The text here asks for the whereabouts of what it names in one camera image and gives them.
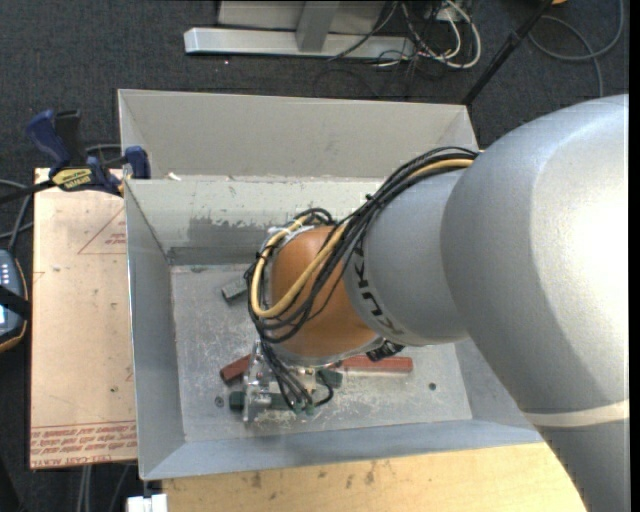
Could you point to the dark green flat block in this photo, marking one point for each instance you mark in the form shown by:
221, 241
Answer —
236, 400
332, 378
234, 291

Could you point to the red-brown flat block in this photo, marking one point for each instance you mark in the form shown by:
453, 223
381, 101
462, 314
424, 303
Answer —
385, 364
234, 370

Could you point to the grey metal bin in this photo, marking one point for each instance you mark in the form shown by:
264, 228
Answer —
210, 325

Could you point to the brown cardboard board, red print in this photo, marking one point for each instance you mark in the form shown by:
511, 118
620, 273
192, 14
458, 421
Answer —
80, 310

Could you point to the black cylinder on white bracket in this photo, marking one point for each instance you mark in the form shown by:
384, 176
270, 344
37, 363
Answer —
384, 351

